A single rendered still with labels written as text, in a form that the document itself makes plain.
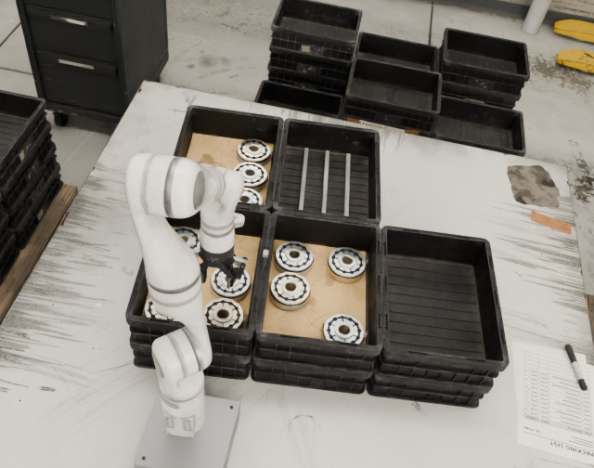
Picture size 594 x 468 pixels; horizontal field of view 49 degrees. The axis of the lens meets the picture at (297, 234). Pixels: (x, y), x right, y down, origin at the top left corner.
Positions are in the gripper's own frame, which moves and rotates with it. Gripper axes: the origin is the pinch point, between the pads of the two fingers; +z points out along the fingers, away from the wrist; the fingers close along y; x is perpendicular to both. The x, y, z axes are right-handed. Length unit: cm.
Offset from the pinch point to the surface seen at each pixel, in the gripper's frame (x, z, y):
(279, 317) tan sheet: 3.3, 15.0, 15.6
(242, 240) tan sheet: 25.4, 14.8, 0.6
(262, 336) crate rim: -9.6, 5.0, 13.2
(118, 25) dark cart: 138, 29, -79
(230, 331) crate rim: -10.2, 4.9, 6.0
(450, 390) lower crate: -3, 21, 61
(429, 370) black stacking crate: -4, 13, 54
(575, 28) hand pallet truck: 328, 93, 158
